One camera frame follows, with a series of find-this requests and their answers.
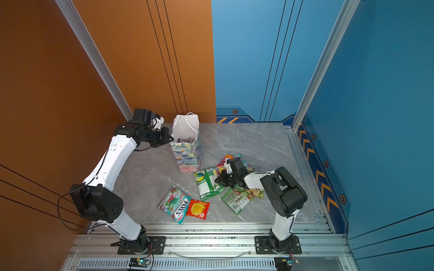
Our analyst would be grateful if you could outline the green circuit board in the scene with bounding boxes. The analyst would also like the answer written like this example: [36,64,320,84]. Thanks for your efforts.
[128,257,151,271]
[274,257,300,271]

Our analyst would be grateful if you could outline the right green circuit board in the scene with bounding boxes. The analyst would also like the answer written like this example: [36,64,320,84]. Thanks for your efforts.
[274,257,300,271]

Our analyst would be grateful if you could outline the left green circuit board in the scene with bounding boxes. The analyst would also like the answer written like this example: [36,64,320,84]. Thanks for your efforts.
[128,257,151,271]

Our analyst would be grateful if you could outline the teal Fox's candy bag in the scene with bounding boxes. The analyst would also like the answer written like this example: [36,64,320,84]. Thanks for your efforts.
[158,186,191,224]

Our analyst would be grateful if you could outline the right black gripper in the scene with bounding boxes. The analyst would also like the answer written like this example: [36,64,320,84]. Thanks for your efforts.
[214,170,239,188]

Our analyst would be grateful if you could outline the right aluminium corner post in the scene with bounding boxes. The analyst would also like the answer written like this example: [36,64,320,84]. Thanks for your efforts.
[291,0,360,132]

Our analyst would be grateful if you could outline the aluminium frame rail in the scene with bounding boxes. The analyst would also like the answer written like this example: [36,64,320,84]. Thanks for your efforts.
[63,217,357,271]

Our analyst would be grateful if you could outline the orange Fox's candy bag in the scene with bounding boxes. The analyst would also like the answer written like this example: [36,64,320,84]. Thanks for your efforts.
[215,155,234,176]

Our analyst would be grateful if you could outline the floral paper bag white handles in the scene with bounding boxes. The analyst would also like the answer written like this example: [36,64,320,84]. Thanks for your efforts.
[170,112,202,172]

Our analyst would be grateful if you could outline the aluminium corner post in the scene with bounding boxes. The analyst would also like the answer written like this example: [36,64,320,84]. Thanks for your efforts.
[291,0,360,132]
[55,0,133,120]

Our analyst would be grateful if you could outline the green snack pouch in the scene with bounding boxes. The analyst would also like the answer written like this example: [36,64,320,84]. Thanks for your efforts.
[220,186,254,215]

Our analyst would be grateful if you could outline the red yellow snack packet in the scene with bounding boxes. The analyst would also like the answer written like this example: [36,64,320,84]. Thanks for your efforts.
[186,199,210,220]

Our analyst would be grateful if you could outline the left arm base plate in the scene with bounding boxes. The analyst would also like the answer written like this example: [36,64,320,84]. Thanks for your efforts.
[111,236,166,256]

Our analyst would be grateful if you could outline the yellow snack bag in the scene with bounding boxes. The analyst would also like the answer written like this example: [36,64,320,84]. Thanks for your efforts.
[245,189,264,199]

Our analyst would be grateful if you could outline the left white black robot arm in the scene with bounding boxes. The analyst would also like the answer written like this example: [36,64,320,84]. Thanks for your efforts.
[69,124,174,254]

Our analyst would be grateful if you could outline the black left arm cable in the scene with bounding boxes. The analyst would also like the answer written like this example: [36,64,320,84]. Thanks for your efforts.
[57,145,113,233]

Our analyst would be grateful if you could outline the green white snack packet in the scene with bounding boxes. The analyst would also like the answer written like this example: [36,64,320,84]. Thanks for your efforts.
[193,167,225,201]

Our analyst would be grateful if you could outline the left aluminium corner post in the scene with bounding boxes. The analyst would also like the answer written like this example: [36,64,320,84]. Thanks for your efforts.
[55,0,133,120]

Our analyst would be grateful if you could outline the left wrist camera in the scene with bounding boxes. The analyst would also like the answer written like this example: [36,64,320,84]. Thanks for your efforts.
[130,108,165,129]

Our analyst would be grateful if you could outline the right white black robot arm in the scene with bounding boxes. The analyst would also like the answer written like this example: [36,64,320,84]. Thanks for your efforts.
[216,158,308,255]

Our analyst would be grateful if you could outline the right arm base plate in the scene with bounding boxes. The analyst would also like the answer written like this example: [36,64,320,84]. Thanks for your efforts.
[254,234,302,255]

